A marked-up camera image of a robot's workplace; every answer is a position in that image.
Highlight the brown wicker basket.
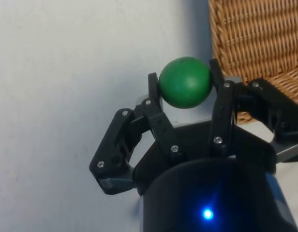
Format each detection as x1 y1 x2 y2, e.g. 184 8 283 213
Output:
208 0 298 125

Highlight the green ball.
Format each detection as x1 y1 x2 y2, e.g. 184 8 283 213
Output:
158 56 212 110

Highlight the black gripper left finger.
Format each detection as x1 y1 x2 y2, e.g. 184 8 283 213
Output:
89 72 189 195

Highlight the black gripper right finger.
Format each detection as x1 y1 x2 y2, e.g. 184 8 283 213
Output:
208 58 298 163

